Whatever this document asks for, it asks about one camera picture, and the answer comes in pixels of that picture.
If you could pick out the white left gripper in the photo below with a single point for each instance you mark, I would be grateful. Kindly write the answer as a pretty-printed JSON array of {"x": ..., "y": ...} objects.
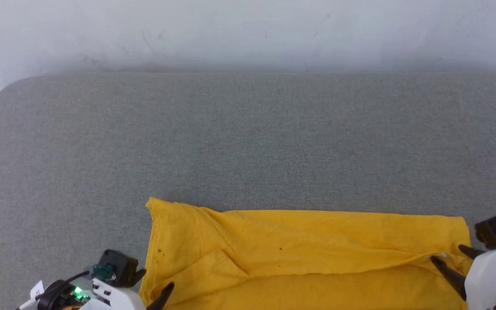
[{"x": 116, "y": 299}]

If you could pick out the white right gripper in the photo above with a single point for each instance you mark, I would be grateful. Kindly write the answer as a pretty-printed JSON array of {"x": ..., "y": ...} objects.
[{"x": 487, "y": 280}]

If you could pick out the yellow t-shirt with white print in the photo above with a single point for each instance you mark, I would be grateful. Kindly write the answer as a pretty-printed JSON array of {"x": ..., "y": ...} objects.
[{"x": 317, "y": 241}]

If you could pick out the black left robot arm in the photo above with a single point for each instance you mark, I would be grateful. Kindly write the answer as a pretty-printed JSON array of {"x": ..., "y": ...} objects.
[{"x": 56, "y": 297}]

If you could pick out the small white paper tag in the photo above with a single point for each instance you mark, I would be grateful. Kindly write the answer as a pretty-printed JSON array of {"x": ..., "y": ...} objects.
[{"x": 37, "y": 289}]

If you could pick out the grey fabric sofa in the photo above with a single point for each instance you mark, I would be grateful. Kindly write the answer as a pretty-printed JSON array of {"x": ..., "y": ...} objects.
[{"x": 248, "y": 142}]

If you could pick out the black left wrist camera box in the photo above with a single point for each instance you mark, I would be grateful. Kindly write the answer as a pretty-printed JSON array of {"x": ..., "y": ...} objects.
[{"x": 116, "y": 266}]

